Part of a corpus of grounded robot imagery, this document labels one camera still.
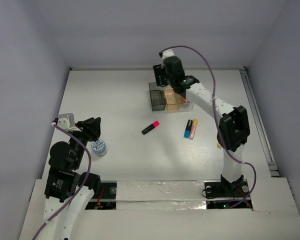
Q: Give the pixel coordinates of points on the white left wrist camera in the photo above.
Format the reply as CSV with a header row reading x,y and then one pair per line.
x,y
66,122

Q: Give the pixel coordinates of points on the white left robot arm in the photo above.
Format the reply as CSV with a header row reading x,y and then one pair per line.
x,y
67,192

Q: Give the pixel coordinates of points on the amber plastic bin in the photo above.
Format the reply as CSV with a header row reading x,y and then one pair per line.
x,y
173,100

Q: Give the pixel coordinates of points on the clear plastic bin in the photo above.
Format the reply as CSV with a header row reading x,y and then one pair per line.
x,y
186,105

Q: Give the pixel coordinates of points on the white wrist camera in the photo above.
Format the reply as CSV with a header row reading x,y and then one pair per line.
x,y
66,122
166,53

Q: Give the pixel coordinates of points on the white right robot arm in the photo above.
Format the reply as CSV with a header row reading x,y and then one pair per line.
x,y
232,122

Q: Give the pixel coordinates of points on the smoke grey plastic bin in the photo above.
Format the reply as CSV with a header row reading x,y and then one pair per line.
x,y
157,98

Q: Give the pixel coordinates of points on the black pink highlighter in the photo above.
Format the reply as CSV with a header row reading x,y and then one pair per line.
x,y
150,127

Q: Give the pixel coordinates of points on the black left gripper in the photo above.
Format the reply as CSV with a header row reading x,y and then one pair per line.
x,y
85,129

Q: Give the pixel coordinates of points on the orange pastel highlighter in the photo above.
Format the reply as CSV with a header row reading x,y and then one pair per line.
x,y
193,129

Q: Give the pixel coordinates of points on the black blue highlighter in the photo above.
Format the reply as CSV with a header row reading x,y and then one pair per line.
x,y
188,128

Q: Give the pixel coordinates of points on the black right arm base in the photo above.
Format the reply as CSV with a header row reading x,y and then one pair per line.
x,y
220,197

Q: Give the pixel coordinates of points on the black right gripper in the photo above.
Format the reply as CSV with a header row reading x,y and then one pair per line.
x,y
159,70

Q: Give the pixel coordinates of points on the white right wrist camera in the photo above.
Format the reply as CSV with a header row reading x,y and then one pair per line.
x,y
166,53

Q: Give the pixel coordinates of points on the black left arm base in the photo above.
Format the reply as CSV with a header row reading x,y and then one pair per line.
x,y
105,199

